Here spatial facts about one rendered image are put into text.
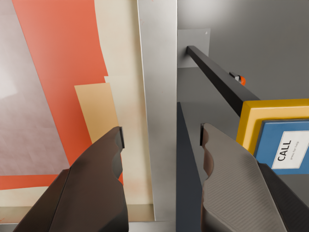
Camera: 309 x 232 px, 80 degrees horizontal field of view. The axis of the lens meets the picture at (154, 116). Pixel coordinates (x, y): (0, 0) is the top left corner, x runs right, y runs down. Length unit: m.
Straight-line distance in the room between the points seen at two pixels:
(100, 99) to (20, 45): 0.11
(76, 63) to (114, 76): 0.05
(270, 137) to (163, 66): 0.19
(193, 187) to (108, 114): 0.51
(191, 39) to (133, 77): 0.98
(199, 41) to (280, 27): 0.46
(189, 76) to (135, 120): 1.01
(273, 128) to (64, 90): 0.29
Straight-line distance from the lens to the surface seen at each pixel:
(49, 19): 0.27
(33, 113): 0.32
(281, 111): 0.32
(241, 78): 0.60
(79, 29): 0.25
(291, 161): 0.36
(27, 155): 0.38
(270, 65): 1.41
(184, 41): 1.20
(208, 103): 1.36
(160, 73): 0.21
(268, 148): 0.33
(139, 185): 0.36
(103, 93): 0.26
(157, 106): 0.22
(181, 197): 0.70
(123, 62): 0.25
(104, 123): 0.29
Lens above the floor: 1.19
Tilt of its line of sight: 62 degrees down
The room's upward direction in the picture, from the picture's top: 178 degrees counter-clockwise
